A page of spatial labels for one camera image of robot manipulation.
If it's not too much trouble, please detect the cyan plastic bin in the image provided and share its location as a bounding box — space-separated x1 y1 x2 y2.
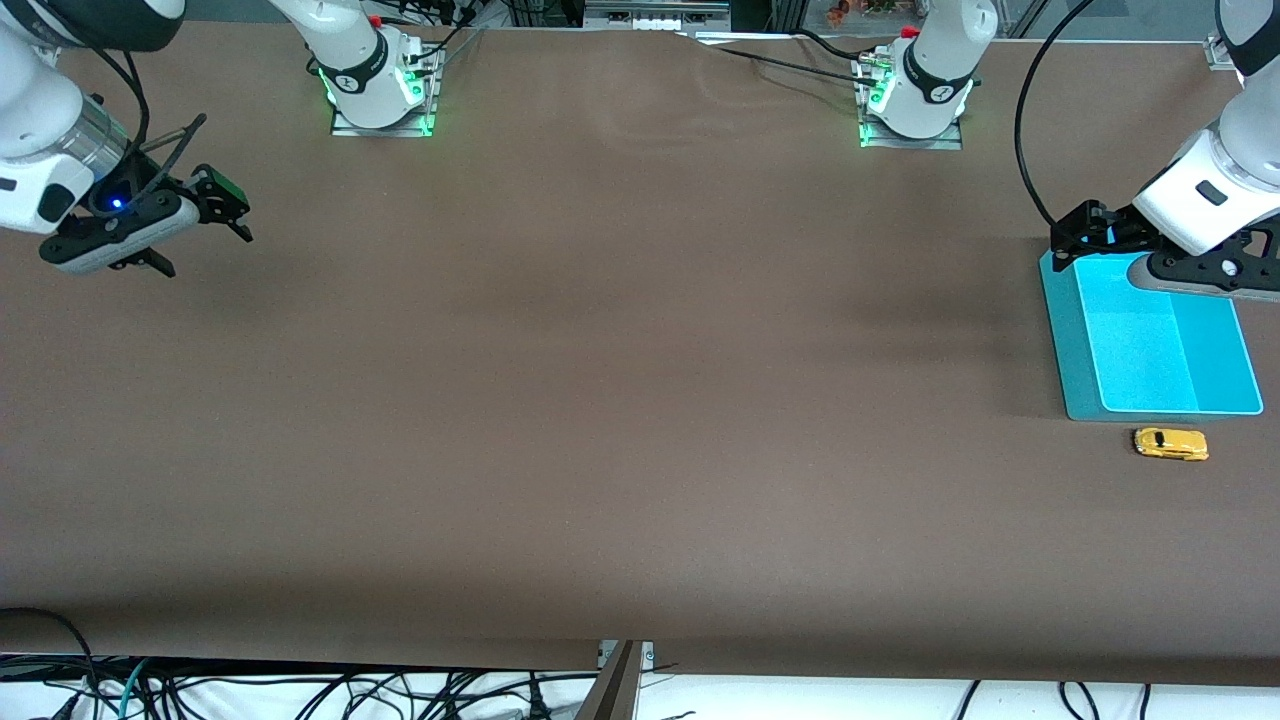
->
1038 245 1265 423

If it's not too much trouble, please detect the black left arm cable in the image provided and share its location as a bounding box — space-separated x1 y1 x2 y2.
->
1015 0 1091 229

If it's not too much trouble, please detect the black cable across table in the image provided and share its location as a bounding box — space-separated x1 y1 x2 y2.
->
678 33 883 79

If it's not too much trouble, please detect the black looped floor cable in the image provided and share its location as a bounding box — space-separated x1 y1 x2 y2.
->
0 606 102 720

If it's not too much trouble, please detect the white power strip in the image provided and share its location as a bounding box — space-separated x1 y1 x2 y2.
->
584 0 732 32

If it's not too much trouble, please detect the teal floor cable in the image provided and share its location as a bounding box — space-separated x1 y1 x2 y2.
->
117 657 152 720

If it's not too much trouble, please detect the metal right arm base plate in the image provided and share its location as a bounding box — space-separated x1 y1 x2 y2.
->
330 40 442 138

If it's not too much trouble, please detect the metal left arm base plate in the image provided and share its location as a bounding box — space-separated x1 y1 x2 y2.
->
857 50 966 152

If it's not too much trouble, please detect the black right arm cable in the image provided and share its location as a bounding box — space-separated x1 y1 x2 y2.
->
95 48 208 206

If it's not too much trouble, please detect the yellow beetle toy car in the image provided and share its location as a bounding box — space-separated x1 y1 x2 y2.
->
1132 427 1210 463

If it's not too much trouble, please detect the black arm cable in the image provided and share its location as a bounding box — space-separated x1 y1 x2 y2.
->
1015 0 1091 229
95 48 208 206

